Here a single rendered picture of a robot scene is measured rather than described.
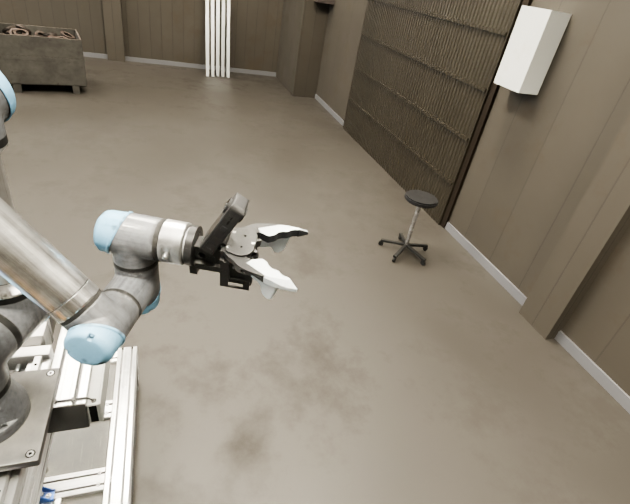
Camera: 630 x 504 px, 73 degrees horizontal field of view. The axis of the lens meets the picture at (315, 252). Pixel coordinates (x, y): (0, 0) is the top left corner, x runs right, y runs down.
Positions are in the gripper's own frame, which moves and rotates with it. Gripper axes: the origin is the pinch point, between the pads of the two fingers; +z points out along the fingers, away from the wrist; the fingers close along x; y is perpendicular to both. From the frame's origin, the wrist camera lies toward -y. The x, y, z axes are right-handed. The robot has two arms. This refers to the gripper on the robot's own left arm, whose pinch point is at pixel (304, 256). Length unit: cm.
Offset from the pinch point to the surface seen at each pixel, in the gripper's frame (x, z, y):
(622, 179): -190, 182, 60
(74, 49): -533, -361, 173
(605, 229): -178, 184, 90
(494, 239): -256, 162, 166
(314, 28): -763, -55, 146
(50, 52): -517, -386, 177
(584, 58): -271, 164, 16
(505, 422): -81, 131, 171
